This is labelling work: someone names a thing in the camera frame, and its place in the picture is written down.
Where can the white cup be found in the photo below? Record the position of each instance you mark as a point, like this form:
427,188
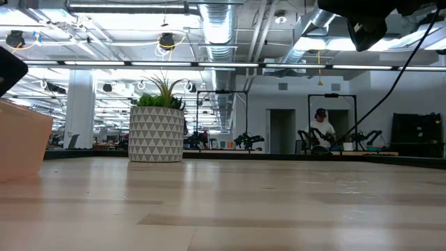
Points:
347,146

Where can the background wooden table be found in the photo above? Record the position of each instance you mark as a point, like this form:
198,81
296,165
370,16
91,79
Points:
244,152
376,153

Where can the black cabinet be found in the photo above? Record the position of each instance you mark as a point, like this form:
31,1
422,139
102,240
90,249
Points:
416,134

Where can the black metal table frame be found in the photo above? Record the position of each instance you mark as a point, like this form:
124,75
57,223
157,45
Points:
278,155

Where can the grey white triangle-pattern pot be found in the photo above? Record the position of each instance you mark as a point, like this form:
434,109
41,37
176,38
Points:
157,139

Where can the large silver ventilation duct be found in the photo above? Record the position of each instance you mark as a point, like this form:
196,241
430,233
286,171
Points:
313,24

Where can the white square column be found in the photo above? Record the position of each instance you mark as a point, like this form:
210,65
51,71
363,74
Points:
79,122

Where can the person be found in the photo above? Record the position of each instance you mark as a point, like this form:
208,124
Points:
322,127

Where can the orange plastic bin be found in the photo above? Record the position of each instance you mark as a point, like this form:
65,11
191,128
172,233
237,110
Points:
22,146

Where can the teal cup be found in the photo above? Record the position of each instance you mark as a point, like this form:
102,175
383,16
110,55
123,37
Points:
222,144

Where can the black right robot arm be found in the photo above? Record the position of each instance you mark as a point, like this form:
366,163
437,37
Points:
366,7

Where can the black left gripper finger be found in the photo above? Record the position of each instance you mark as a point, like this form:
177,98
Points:
12,71

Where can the orange cup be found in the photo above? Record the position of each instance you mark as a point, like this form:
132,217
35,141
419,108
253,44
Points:
230,144

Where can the black background rig frame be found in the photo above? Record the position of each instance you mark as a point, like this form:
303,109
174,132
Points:
223,92
331,95

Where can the silver spiral ventilation duct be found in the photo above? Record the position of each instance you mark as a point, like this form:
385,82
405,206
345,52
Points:
217,31

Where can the long light strip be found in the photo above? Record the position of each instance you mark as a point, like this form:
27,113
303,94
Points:
226,65

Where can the black background robot arm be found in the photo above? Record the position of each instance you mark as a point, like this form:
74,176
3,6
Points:
197,139
369,134
247,140
303,137

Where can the black ceiling spotlight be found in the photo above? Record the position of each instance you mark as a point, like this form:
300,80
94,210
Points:
14,38
167,41

